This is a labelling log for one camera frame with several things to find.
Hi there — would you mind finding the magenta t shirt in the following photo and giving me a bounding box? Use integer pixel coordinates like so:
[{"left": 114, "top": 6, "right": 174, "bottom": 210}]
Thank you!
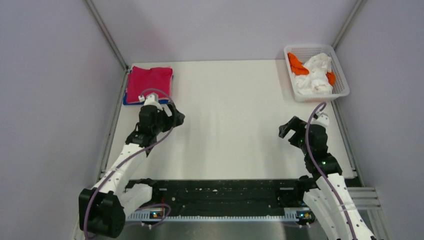
[{"left": 126, "top": 66, "right": 174, "bottom": 104}]

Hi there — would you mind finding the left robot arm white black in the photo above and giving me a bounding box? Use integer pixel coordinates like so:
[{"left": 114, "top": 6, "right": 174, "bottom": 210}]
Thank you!
[{"left": 78, "top": 101, "right": 185, "bottom": 240}]

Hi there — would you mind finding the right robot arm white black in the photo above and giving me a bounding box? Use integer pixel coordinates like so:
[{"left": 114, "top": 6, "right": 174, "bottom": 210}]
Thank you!
[{"left": 278, "top": 113, "right": 376, "bottom": 240}]

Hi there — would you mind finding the folded blue t shirt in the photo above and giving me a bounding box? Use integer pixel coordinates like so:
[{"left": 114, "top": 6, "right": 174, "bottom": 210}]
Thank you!
[{"left": 122, "top": 67, "right": 174, "bottom": 106}]

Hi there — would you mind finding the white t shirt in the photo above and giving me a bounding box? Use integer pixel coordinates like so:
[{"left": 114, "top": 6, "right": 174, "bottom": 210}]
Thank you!
[{"left": 292, "top": 72, "right": 333, "bottom": 95}]

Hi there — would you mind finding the white plastic basket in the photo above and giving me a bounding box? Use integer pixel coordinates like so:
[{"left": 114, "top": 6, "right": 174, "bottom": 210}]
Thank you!
[{"left": 283, "top": 44, "right": 350, "bottom": 103}]

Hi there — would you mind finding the orange t shirt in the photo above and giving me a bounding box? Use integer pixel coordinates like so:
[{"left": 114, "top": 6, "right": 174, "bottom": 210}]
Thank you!
[{"left": 287, "top": 52, "right": 336, "bottom": 87}]

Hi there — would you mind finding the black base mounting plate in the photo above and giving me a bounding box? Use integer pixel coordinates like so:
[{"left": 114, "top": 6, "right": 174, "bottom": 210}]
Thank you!
[{"left": 125, "top": 178, "right": 327, "bottom": 218}]

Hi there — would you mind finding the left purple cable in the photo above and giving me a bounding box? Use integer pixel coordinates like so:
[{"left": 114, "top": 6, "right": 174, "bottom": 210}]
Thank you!
[{"left": 82, "top": 88, "right": 175, "bottom": 240}]

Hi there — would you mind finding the purple cable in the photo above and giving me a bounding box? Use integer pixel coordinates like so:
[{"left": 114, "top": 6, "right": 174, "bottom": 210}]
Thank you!
[
  {"left": 304, "top": 101, "right": 359, "bottom": 240},
  {"left": 82, "top": 88, "right": 175, "bottom": 240}
]

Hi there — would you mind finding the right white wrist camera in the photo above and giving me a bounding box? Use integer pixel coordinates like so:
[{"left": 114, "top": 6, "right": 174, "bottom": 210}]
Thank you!
[{"left": 312, "top": 112, "right": 330, "bottom": 128}]

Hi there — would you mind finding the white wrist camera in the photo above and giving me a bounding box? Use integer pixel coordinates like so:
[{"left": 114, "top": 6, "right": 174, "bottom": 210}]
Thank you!
[
  {"left": 138, "top": 93, "right": 163, "bottom": 111},
  {"left": 312, "top": 112, "right": 330, "bottom": 128}
]

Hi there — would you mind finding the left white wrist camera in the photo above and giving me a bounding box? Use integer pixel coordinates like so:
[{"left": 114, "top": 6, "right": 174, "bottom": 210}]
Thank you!
[{"left": 138, "top": 93, "right": 163, "bottom": 111}]

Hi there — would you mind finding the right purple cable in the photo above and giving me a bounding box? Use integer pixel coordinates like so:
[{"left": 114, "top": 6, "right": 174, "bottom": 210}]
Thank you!
[{"left": 304, "top": 101, "right": 359, "bottom": 240}]

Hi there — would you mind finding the grey cable duct rail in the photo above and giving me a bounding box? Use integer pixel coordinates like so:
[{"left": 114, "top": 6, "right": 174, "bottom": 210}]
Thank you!
[{"left": 126, "top": 211, "right": 299, "bottom": 222}]

